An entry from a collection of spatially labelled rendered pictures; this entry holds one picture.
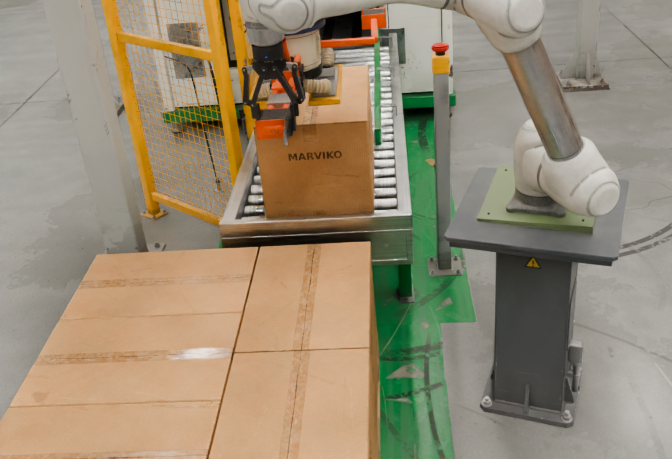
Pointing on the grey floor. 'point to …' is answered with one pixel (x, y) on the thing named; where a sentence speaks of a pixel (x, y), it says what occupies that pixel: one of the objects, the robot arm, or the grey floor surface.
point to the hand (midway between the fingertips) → (276, 120)
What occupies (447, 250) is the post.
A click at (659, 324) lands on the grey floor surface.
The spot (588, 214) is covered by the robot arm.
